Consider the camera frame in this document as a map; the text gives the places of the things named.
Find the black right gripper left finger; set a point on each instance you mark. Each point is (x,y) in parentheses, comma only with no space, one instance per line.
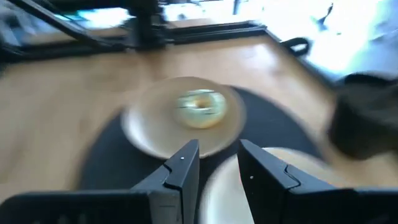
(177,189)

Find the mint frosted donut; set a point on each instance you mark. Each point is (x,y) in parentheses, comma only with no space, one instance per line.
(200,109)

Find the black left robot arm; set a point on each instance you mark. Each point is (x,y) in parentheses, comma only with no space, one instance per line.
(146,25)

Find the black plant pot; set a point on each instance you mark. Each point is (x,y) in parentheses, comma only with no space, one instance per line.
(365,118)

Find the black table frame rail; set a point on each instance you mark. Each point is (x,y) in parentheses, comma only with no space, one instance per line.
(217,31)

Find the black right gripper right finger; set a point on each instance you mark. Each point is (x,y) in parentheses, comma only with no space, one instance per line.
(270,193)

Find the wooden plate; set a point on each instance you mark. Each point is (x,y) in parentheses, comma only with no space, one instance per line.
(149,130)
(222,196)

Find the black round placemat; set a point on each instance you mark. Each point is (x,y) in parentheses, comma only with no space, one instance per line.
(267,124)

